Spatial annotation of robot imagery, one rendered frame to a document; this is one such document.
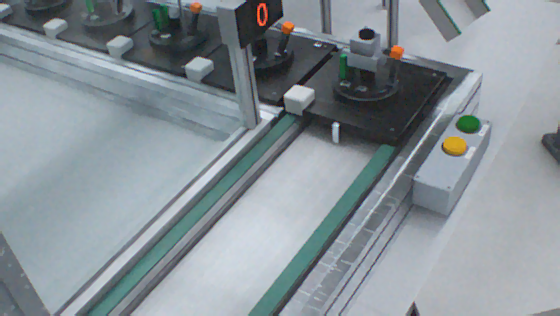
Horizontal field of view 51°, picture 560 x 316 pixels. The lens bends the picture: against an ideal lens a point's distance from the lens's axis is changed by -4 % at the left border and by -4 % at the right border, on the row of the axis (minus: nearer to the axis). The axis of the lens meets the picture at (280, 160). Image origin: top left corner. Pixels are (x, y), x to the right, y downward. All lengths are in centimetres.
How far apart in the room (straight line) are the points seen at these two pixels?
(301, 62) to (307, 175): 30
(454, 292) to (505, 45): 78
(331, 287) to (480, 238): 32
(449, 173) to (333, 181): 20
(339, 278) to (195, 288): 23
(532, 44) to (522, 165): 47
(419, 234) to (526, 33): 76
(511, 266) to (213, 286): 48
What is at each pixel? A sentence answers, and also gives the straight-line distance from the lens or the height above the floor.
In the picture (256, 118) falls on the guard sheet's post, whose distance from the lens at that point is 115.
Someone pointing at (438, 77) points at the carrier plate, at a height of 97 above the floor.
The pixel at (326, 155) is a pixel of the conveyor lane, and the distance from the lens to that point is 114.
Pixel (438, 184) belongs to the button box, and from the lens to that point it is 102.
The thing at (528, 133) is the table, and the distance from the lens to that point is 132.
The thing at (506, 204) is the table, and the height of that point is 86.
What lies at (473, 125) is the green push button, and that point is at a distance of 113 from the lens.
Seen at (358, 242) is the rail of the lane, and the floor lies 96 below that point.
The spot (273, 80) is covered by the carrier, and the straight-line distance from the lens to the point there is 126.
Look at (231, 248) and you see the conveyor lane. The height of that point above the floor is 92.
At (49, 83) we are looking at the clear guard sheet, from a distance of 79.
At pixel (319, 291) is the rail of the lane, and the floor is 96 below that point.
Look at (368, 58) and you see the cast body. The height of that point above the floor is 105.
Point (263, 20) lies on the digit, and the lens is 101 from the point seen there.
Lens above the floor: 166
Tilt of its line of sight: 41 degrees down
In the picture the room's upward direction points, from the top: 7 degrees counter-clockwise
